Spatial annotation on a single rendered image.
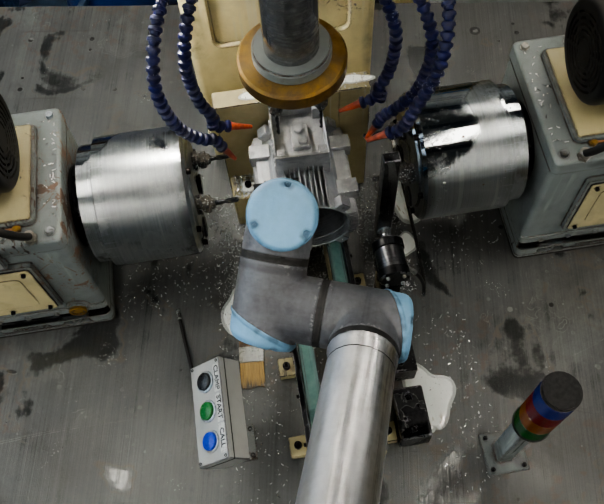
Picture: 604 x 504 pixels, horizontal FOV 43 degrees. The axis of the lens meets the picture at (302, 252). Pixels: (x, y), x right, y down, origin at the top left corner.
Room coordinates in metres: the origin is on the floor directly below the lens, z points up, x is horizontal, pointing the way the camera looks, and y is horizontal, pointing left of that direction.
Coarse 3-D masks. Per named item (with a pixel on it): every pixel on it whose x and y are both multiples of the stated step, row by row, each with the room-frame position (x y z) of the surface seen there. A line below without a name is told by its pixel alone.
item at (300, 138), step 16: (288, 112) 0.88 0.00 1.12; (304, 112) 0.88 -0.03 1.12; (272, 128) 0.83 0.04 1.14; (288, 128) 0.85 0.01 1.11; (304, 128) 0.84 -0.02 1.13; (320, 128) 0.84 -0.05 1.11; (272, 144) 0.82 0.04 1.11; (288, 144) 0.81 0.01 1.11; (304, 144) 0.80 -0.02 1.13; (320, 144) 0.81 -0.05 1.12; (288, 160) 0.76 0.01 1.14; (304, 160) 0.77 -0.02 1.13; (320, 160) 0.77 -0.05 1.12
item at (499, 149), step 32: (448, 96) 0.86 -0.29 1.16; (480, 96) 0.85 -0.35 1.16; (512, 96) 0.85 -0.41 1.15; (416, 128) 0.80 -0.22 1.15; (448, 128) 0.79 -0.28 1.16; (480, 128) 0.78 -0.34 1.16; (512, 128) 0.79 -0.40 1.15; (416, 160) 0.76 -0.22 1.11; (448, 160) 0.74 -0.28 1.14; (480, 160) 0.73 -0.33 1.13; (512, 160) 0.73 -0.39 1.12; (416, 192) 0.73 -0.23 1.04; (448, 192) 0.70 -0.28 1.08; (480, 192) 0.70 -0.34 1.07; (512, 192) 0.71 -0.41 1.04
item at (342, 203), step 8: (328, 120) 0.88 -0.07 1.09; (264, 128) 0.87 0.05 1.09; (328, 128) 0.87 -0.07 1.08; (336, 128) 0.87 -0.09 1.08; (264, 136) 0.86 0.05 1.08; (336, 200) 0.70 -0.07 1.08; (344, 200) 0.70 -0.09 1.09; (336, 208) 0.69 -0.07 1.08; (344, 208) 0.69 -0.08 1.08; (336, 240) 0.69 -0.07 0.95; (344, 240) 0.69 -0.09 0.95
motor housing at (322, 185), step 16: (256, 144) 0.86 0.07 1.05; (272, 160) 0.81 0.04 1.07; (336, 160) 0.80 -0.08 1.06; (256, 176) 0.79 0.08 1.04; (272, 176) 0.77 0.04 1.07; (288, 176) 0.76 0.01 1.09; (304, 176) 0.74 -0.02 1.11; (320, 176) 0.75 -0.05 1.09; (336, 176) 0.76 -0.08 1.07; (320, 192) 0.72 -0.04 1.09; (336, 192) 0.73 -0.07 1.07; (320, 208) 0.77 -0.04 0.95; (352, 208) 0.70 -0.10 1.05; (320, 224) 0.73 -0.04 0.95; (336, 224) 0.72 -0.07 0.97; (352, 224) 0.69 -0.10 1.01; (320, 240) 0.70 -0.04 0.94
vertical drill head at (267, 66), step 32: (288, 0) 0.79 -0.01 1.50; (256, 32) 0.87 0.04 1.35; (288, 32) 0.79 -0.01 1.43; (320, 32) 0.86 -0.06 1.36; (256, 64) 0.81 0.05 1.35; (288, 64) 0.79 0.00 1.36; (320, 64) 0.79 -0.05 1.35; (256, 96) 0.77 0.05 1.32; (288, 96) 0.75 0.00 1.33; (320, 96) 0.76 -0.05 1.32
